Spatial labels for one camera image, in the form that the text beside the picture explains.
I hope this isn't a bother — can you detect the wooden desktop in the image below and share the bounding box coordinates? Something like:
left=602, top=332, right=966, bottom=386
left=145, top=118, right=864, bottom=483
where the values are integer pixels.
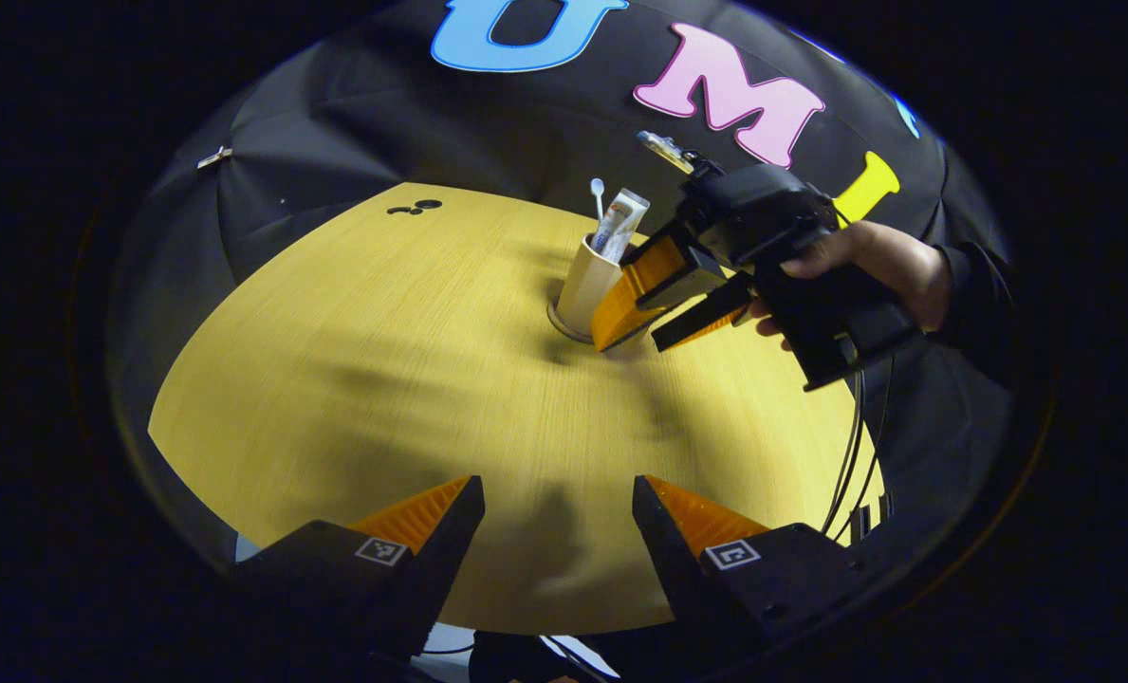
left=146, top=182, right=882, bottom=637

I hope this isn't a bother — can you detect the black backdrop cloth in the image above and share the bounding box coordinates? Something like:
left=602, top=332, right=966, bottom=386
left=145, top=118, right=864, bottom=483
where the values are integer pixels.
left=108, top=0, right=1025, bottom=570

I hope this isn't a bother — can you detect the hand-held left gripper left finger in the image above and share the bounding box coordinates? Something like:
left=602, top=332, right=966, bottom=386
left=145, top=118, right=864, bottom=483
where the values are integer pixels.
left=234, top=474, right=486, bottom=660

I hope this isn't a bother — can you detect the beige cup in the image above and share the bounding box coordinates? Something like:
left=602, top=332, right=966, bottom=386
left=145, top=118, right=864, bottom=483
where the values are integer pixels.
left=554, top=234, right=626, bottom=338

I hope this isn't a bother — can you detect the white toothpaste tube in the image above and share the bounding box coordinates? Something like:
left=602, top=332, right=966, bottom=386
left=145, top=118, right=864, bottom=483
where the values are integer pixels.
left=590, top=188, right=651, bottom=264

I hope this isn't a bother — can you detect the round brown coaster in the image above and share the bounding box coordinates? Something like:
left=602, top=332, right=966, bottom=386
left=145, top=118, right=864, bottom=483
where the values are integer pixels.
left=546, top=300, right=621, bottom=345

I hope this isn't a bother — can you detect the black cable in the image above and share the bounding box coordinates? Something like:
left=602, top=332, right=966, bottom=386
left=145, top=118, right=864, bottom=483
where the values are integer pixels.
left=819, top=365, right=895, bottom=540

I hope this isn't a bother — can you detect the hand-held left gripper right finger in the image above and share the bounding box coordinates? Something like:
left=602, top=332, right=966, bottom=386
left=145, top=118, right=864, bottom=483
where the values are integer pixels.
left=632, top=474, right=868, bottom=655

